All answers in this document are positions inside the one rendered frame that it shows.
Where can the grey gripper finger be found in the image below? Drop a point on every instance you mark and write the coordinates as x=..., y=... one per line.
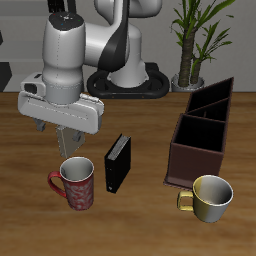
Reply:
x=78, y=136
x=40, y=126

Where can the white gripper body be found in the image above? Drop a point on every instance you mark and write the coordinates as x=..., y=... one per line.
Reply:
x=66, y=115

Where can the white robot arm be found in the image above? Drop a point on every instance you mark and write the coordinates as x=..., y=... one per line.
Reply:
x=63, y=56

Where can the red patterned mug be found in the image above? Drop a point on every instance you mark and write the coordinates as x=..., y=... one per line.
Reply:
x=80, y=193

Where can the dark brown desk caddy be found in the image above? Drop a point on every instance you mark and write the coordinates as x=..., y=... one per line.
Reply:
x=193, y=166

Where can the yellow and white mug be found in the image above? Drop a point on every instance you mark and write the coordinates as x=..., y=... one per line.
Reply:
x=208, y=210

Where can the grey standing book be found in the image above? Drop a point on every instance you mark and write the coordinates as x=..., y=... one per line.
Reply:
x=68, y=145

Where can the black standing book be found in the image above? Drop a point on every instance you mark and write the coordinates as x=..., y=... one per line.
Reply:
x=116, y=170

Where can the green pot plant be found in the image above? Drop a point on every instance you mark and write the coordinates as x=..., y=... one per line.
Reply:
x=186, y=63

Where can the flat black base plate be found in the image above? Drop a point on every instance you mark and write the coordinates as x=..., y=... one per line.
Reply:
x=158, y=87

